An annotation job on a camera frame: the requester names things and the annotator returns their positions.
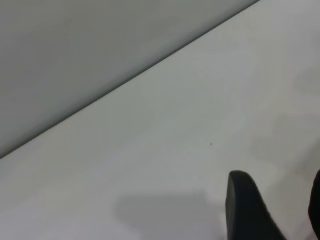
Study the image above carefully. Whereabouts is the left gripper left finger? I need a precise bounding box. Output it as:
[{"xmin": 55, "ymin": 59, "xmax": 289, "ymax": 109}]
[{"xmin": 225, "ymin": 170, "xmax": 288, "ymax": 240}]

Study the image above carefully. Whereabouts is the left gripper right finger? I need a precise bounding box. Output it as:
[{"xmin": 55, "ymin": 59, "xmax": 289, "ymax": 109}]
[{"xmin": 307, "ymin": 169, "xmax": 320, "ymax": 236}]

